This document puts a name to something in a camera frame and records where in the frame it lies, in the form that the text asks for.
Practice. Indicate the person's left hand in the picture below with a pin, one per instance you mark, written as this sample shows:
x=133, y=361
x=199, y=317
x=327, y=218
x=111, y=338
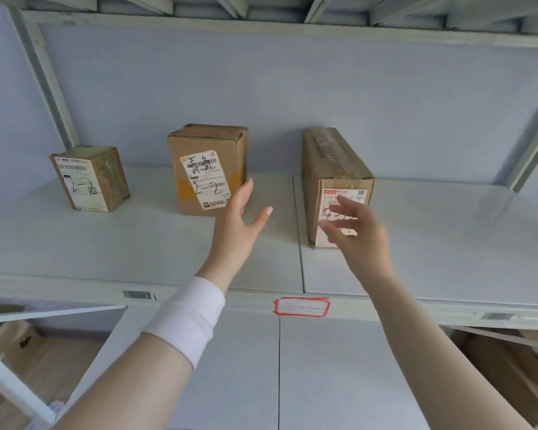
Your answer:
x=233, y=241

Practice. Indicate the person's right hand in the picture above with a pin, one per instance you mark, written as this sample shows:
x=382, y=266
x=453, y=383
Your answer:
x=367, y=246

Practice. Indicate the long brown box 2-2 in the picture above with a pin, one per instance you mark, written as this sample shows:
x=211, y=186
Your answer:
x=323, y=174

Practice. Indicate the brown box yellow tape 2-2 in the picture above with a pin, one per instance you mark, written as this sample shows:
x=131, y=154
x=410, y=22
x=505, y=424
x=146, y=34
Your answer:
x=197, y=143

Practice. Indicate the white metal shelf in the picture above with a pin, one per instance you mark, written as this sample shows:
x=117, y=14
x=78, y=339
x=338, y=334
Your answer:
x=116, y=246

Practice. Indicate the small yellow-taped box marked 2-2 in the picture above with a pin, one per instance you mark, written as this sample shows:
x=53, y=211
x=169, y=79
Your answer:
x=112, y=174

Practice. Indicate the person's right forearm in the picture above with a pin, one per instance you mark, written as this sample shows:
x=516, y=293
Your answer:
x=439, y=367

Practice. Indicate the person's left forearm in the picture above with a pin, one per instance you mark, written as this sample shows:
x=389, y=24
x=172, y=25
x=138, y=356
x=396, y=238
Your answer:
x=130, y=385

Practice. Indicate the white wristband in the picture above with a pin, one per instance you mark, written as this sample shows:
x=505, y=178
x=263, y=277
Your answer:
x=188, y=317

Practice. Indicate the red-bordered label sticker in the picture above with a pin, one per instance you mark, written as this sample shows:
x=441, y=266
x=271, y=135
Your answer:
x=301, y=307

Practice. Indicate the pile of empty cardboard boxes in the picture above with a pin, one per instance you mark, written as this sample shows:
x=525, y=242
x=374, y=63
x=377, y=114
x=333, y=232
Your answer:
x=511, y=371

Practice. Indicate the white power strip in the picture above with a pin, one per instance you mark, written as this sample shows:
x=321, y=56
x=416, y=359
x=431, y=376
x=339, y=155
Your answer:
x=56, y=405

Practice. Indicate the open cardboard box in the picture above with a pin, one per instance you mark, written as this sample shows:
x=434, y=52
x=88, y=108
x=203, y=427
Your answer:
x=9, y=349

